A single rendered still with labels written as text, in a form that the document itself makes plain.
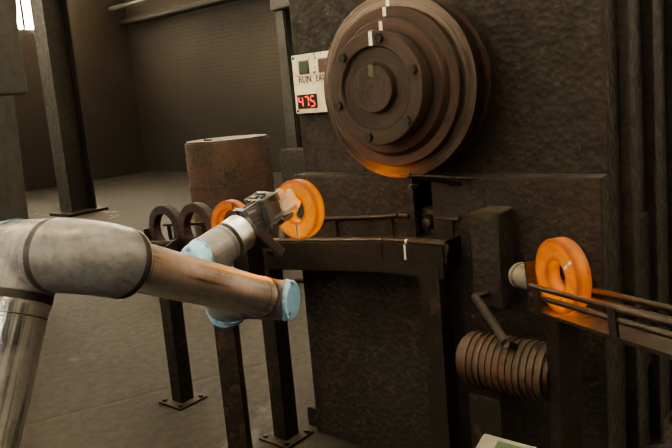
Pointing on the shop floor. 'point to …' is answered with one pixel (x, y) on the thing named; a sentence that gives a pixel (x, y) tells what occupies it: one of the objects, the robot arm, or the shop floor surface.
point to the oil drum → (228, 171)
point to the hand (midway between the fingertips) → (297, 201)
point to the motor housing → (501, 381)
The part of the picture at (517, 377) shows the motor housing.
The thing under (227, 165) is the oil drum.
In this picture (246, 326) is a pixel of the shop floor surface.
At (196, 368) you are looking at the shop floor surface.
